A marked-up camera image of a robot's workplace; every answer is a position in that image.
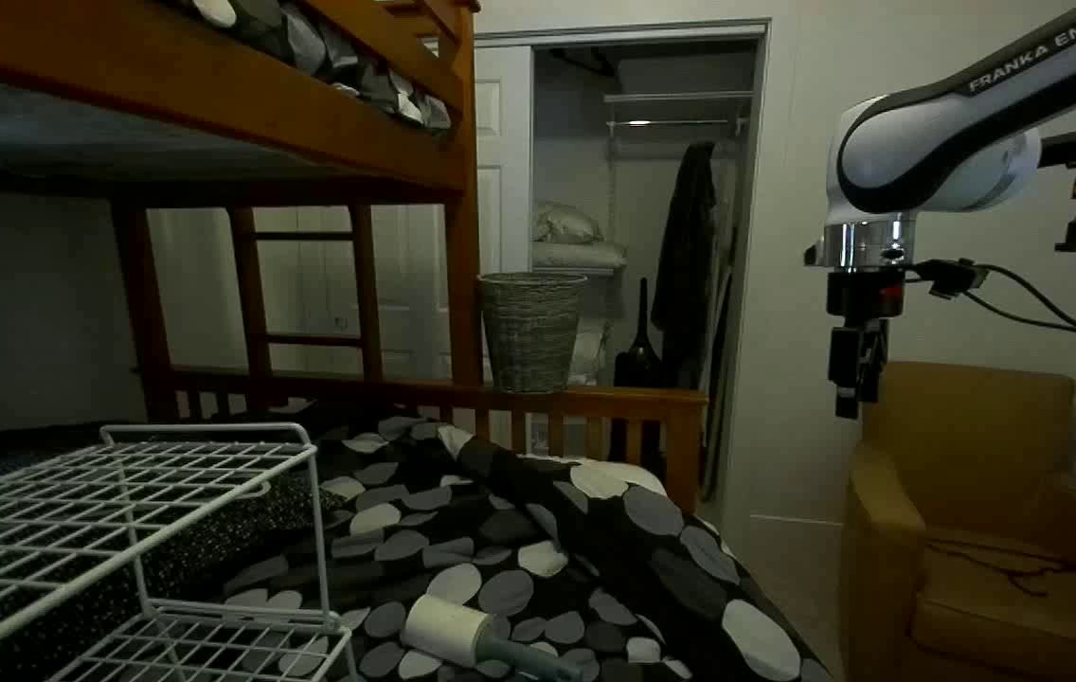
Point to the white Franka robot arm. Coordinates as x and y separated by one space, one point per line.
952 144

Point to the mustard yellow armchair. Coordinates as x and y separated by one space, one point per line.
960 530

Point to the white wire shelf rack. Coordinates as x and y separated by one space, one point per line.
73 521

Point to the folded white linens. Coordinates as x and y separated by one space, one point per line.
568 242

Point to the spotted upper bunk bedding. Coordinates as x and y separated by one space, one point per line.
319 51

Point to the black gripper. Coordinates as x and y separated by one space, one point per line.
859 343

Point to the dark hanging coat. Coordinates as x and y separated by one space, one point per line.
683 268

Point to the black grey spotted blanket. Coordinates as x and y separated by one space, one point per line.
587 562

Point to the grey woven laundry basket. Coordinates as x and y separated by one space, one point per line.
531 326

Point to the white lint roller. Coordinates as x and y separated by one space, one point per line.
472 639

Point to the white closet door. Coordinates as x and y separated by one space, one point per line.
505 158

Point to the wooden bunk bed frame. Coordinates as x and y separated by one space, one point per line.
302 142

